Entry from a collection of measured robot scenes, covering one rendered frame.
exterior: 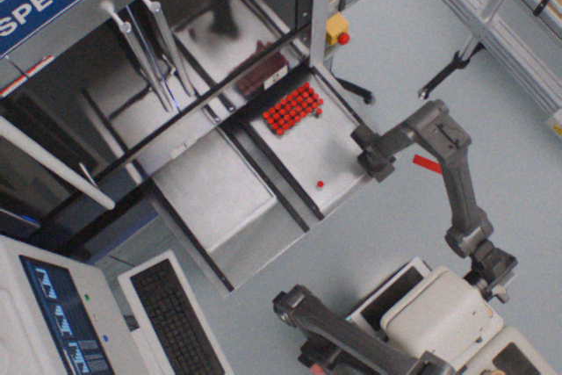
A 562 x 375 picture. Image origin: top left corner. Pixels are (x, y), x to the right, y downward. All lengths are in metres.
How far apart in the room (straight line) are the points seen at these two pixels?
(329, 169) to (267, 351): 1.08
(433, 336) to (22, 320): 0.85
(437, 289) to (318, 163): 0.67
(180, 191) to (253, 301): 0.95
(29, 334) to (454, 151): 0.91
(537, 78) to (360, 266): 1.09
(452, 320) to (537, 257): 1.61
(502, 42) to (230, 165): 1.23
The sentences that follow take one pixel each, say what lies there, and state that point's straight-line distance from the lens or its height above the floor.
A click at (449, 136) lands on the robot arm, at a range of 1.27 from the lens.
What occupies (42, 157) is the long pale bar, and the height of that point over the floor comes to 1.67.
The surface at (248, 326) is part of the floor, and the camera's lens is 2.74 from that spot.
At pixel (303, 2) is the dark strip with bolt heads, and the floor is 1.35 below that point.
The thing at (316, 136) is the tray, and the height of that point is 0.88.
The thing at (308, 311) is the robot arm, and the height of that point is 1.41.
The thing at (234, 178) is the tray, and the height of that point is 0.88.
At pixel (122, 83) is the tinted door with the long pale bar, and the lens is 1.33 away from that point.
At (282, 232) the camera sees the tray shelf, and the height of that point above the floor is 0.88.
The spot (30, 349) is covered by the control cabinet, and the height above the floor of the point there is 1.57.
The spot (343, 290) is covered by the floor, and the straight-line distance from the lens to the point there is 2.75.
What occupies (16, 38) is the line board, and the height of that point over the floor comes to 1.92.
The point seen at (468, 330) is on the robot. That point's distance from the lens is 1.45.
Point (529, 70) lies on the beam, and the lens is 2.57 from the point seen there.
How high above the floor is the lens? 2.73
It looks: 75 degrees down
